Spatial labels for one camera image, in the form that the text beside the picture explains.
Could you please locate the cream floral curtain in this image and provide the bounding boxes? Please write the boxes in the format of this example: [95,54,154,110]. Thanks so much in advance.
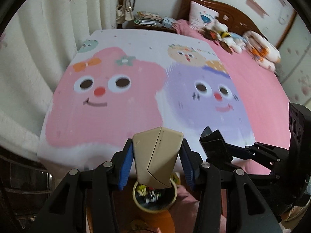
[1,0,117,157]

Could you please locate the rolled cartoon quilt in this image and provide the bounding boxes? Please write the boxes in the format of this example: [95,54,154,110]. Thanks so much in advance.
[243,30,281,73]

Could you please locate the hanging bags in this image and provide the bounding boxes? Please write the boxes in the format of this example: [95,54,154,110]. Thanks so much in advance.
[116,0,135,28]

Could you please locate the plush toy pile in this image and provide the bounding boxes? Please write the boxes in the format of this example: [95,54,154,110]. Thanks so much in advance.
[201,19,247,54]

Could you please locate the pink bed blanket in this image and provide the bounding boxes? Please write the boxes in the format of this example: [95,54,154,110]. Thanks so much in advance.
[172,19,292,175]

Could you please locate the wooden headboard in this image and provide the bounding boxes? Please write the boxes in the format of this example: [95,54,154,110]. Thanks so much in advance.
[176,0,268,39]

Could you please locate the white printed pillow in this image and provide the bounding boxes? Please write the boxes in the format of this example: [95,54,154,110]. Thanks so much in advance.
[189,1,219,30]

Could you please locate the cartoon printed tablecloth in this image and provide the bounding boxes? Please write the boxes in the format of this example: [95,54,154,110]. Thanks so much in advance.
[38,30,255,170]

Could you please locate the blue yellow-rimmed trash bin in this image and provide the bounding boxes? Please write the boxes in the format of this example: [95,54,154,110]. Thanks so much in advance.
[132,178,177,214]

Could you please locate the beige cardboard box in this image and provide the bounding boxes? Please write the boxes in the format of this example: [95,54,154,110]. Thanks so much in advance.
[132,127,183,189]

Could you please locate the stack of books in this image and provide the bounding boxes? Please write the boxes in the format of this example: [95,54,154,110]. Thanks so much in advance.
[134,11,176,29]

